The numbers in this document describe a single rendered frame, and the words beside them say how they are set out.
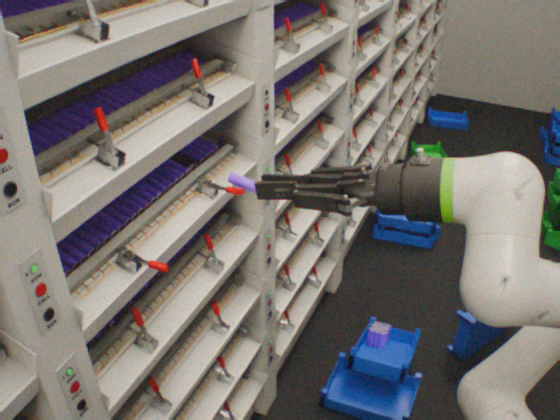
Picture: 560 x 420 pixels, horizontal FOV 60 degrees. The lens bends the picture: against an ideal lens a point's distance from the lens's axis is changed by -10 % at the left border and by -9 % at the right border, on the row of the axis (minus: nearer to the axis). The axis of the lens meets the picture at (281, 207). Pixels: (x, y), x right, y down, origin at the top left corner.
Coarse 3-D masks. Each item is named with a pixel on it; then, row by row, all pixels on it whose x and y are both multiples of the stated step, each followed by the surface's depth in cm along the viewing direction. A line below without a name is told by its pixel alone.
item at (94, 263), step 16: (208, 160) 112; (224, 160) 116; (192, 176) 106; (208, 176) 110; (176, 192) 101; (160, 208) 96; (144, 224) 93; (160, 224) 95; (112, 240) 87; (128, 240) 89; (96, 256) 83; (112, 256) 86; (80, 272) 79
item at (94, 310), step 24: (216, 144) 121; (240, 144) 121; (240, 168) 118; (168, 216) 99; (192, 216) 101; (144, 240) 92; (168, 240) 94; (96, 288) 81; (120, 288) 82; (96, 312) 77
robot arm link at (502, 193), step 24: (456, 168) 69; (480, 168) 67; (504, 168) 65; (528, 168) 65; (456, 192) 68; (480, 192) 66; (504, 192) 65; (528, 192) 64; (456, 216) 70; (480, 216) 66; (504, 216) 64; (528, 216) 64
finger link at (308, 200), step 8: (296, 192) 79; (304, 192) 78; (312, 192) 78; (304, 200) 78; (312, 200) 77; (320, 200) 77; (328, 200) 76; (336, 200) 75; (344, 200) 74; (304, 208) 79; (312, 208) 78; (320, 208) 77; (328, 208) 76; (336, 208) 76
